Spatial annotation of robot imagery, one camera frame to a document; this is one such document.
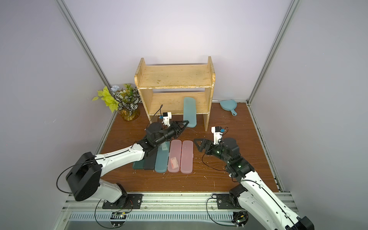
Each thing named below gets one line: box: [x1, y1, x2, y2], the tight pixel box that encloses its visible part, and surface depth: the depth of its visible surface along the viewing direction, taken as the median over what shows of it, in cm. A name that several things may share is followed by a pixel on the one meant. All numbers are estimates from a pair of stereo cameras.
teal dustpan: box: [219, 99, 238, 117], surface depth 120 cm
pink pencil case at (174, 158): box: [167, 139, 183, 173], surface depth 89 cm
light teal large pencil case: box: [154, 140, 171, 173], surface depth 87 cm
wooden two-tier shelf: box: [134, 56, 216, 132], surface depth 77 cm
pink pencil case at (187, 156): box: [180, 139, 195, 174], surface depth 90 cm
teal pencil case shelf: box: [183, 96, 197, 128], surface depth 81 cm
